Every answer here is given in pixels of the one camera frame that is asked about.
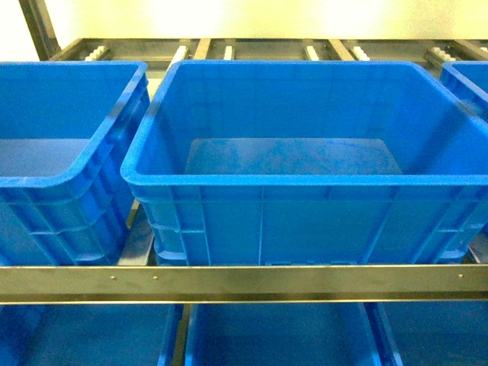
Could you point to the blue plastic crate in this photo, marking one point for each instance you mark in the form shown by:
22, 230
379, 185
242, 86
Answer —
308, 163

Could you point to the metal shelf rack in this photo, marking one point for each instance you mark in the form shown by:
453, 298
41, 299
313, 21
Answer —
248, 283

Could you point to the lower right blue crate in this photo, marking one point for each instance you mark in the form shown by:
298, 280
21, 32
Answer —
431, 333

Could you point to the lower left blue crate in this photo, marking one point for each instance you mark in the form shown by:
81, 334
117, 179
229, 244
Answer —
88, 334

